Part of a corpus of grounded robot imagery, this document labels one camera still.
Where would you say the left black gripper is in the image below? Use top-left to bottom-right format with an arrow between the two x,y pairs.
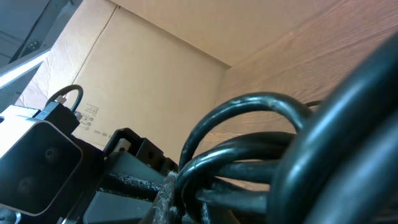
58,128 -> 178,223

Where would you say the thin black cable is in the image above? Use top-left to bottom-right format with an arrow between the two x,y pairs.
267,30 -> 398,224

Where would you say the cardboard backdrop panel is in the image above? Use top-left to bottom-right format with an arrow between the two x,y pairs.
15,0 -> 340,162

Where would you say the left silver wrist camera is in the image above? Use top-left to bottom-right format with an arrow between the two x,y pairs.
1,105 -> 83,216

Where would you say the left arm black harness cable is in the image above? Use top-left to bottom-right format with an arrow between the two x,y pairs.
45,84 -> 85,113

